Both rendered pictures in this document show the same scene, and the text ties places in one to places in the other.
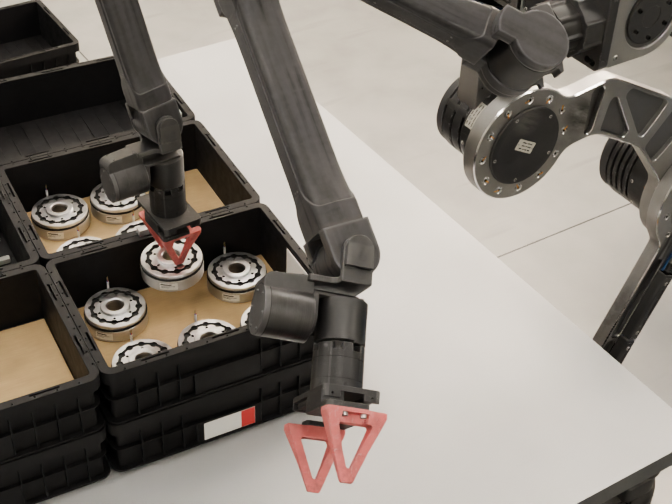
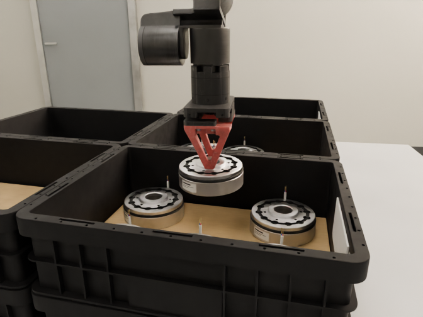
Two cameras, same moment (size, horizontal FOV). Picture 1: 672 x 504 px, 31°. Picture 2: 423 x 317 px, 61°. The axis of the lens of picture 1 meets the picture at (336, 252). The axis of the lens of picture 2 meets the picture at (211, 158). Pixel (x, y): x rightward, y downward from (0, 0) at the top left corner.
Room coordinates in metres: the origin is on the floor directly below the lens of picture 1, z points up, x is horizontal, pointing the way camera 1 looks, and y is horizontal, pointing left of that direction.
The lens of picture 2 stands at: (1.14, -0.09, 1.13)
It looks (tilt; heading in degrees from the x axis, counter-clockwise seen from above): 19 degrees down; 43
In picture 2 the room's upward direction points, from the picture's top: straight up
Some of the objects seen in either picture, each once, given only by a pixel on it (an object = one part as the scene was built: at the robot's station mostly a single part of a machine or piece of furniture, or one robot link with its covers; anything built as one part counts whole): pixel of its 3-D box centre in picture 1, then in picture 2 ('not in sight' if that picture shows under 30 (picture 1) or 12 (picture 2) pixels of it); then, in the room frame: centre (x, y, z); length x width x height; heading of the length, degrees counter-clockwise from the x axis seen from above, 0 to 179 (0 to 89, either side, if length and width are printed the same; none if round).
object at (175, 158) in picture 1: (162, 168); (206, 46); (1.53, 0.28, 1.12); 0.07 x 0.06 x 0.07; 124
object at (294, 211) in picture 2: (236, 268); (282, 211); (1.59, 0.17, 0.86); 0.05 x 0.05 x 0.01
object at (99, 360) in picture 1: (191, 286); (204, 190); (1.48, 0.23, 0.92); 0.40 x 0.30 x 0.02; 119
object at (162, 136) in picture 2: (129, 211); (238, 158); (1.74, 0.38, 0.87); 0.40 x 0.30 x 0.11; 119
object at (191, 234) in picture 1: (173, 237); (210, 137); (1.52, 0.26, 0.98); 0.07 x 0.07 x 0.09; 35
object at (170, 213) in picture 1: (167, 198); (210, 88); (1.53, 0.27, 1.05); 0.10 x 0.07 x 0.07; 35
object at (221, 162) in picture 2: (171, 255); (210, 163); (1.53, 0.27, 0.94); 0.05 x 0.05 x 0.01
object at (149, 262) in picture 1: (171, 257); (210, 165); (1.53, 0.27, 0.93); 0.10 x 0.10 x 0.01
